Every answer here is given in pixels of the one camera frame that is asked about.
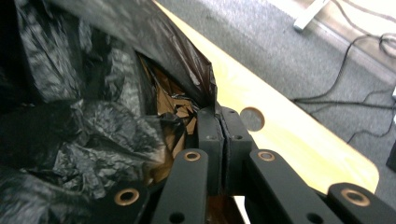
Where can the grey metal desk frame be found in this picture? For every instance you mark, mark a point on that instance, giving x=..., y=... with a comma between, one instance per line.
x=308, y=17

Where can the black stand with black base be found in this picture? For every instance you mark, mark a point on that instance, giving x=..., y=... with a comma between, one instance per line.
x=391, y=160

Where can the white power strip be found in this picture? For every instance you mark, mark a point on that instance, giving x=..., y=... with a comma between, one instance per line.
x=394, y=93

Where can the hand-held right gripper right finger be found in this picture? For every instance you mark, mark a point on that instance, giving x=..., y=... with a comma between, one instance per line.
x=235, y=155

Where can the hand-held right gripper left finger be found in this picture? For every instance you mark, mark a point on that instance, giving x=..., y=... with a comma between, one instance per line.
x=214, y=155

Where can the black plastic garbage bag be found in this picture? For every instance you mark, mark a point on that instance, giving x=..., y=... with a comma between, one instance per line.
x=77, y=62

